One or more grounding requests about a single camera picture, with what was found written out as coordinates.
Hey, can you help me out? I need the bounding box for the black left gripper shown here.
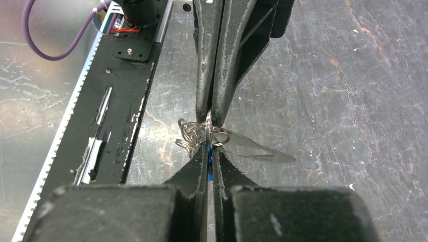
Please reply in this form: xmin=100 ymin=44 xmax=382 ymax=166
xmin=193 ymin=0 xmax=294 ymax=127

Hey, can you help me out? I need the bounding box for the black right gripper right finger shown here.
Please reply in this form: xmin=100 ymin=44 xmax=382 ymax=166
xmin=211 ymin=147 xmax=380 ymax=241

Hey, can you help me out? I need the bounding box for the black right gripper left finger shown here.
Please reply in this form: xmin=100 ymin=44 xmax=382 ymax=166
xmin=23 ymin=146 xmax=209 ymax=241

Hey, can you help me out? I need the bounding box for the blue key tag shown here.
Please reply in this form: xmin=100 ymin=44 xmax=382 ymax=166
xmin=207 ymin=146 xmax=213 ymax=182

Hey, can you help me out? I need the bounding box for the steel split ring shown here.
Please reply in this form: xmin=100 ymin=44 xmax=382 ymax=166
xmin=204 ymin=111 xmax=215 ymax=148

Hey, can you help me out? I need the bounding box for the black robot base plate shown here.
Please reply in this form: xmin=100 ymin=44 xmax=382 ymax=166
xmin=33 ymin=0 xmax=175 ymax=214

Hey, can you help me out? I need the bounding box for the white toothed cable duct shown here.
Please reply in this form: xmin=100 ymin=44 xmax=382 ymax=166
xmin=11 ymin=2 xmax=118 ymax=241

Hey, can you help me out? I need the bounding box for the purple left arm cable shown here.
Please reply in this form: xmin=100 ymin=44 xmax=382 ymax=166
xmin=21 ymin=0 xmax=119 ymax=62

